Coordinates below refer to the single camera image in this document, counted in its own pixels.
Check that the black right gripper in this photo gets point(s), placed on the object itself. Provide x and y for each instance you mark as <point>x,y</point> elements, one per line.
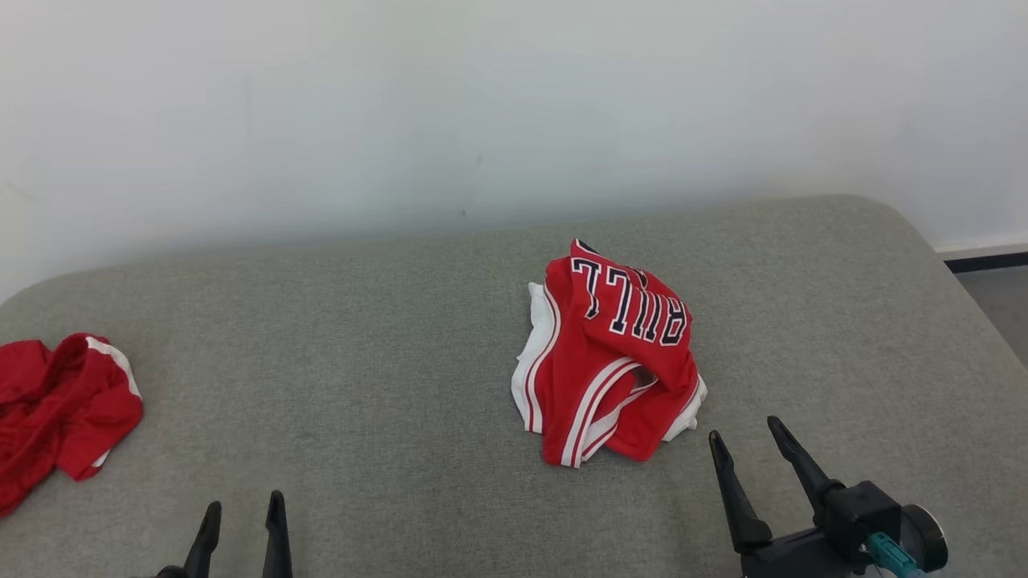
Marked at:
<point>791,558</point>

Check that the red lettered basketball jersey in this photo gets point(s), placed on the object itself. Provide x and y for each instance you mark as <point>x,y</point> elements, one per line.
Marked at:
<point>610,377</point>

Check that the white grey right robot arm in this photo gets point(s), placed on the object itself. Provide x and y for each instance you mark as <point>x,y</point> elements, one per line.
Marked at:
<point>928,538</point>

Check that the black baseboard strip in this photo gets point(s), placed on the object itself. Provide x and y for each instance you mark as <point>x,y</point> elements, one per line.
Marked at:
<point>988,262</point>

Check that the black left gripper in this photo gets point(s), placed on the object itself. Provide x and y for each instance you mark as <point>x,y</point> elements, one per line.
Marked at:
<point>170,573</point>

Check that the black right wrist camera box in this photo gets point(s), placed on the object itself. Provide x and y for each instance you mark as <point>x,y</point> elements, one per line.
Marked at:
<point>859,510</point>

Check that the red white-striped shorts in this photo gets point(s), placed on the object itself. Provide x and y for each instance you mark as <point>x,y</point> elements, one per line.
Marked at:
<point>64,409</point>

